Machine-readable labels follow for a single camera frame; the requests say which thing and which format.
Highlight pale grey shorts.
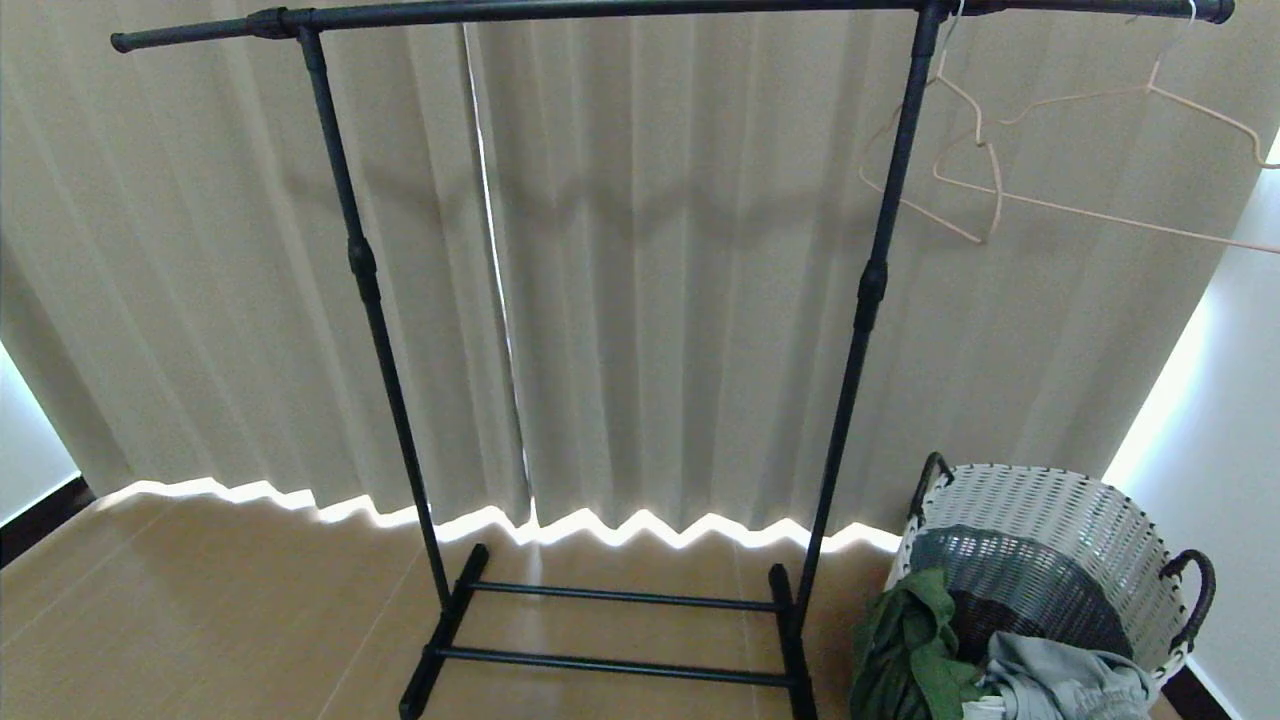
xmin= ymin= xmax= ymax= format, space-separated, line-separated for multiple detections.
xmin=965 ymin=630 xmax=1156 ymax=720

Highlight black clothes rack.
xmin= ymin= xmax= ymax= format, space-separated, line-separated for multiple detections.
xmin=110 ymin=0 xmax=1236 ymax=720

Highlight white laundry basket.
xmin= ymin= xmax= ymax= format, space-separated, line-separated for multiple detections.
xmin=885 ymin=452 xmax=1217 ymax=720

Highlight green shirt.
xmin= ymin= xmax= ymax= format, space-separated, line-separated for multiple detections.
xmin=850 ymin=568 xmax=991 ymax=720

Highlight beige curtain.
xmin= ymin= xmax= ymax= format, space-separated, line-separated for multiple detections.
xmin=0 ymin=0 xmax=1280 ymax=557

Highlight pink clothes hanger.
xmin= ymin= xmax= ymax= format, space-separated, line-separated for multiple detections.
xmin=858 ymin=0 xmax=1004 ymax=246
xmin=932 ymin=0 xmax=1280 ymax=254

